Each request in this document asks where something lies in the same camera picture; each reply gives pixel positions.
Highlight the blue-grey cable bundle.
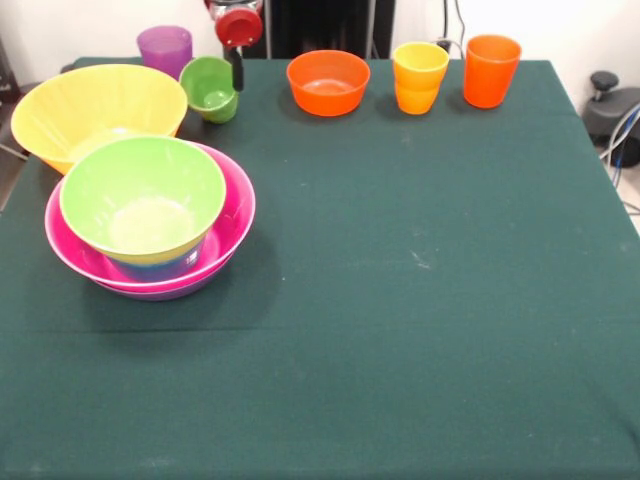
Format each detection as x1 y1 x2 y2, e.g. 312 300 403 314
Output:
598 102 640 169

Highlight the green bowl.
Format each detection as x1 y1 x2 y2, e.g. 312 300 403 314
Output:
58 135 228 262

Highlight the yellow-orange cup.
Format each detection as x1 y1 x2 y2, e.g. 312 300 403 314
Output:
392 41 451 116

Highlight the blue bowl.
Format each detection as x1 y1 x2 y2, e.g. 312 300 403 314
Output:
107 239 206 282

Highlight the purple cup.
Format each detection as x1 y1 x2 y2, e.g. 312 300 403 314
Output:
136 25 195 81

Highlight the purple bowl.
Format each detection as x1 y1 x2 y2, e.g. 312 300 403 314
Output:
92 272 236 302

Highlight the black clamp device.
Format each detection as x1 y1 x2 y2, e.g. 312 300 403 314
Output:
582 71 640 148

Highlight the large yellow bowl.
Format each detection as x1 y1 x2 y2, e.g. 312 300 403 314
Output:
10 63 190 176

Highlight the black wall cable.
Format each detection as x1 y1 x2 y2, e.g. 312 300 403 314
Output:
438 0 467 53

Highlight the green cup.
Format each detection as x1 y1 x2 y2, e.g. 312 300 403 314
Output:
178 55 240 125

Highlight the dark grey equipment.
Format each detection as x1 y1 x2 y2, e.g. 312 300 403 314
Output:
0 37 24 109

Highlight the large pink bowl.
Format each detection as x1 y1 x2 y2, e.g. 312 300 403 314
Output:
44 142 258 294

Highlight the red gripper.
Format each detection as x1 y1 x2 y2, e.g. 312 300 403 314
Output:
214 6 264 93

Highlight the orange cup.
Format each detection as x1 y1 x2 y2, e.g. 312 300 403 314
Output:
462 33 523 110

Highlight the orange bowl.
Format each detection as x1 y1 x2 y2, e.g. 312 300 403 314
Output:
286 49 372 118

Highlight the dark green tablecloth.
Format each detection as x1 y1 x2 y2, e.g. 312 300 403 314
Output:
0 55 640 480

